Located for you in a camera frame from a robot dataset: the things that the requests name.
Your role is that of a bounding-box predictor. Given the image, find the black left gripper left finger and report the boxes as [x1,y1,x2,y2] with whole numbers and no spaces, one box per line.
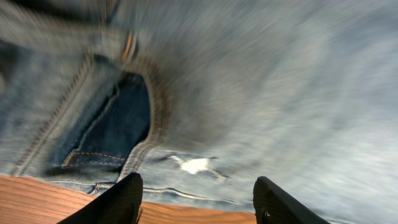
[59,172,143,224]

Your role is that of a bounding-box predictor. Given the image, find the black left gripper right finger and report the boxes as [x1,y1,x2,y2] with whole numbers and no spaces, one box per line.
[253,176,328,224]

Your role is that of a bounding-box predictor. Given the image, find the light blue denim jeans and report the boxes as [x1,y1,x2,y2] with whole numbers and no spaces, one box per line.
[1,0,397,223]

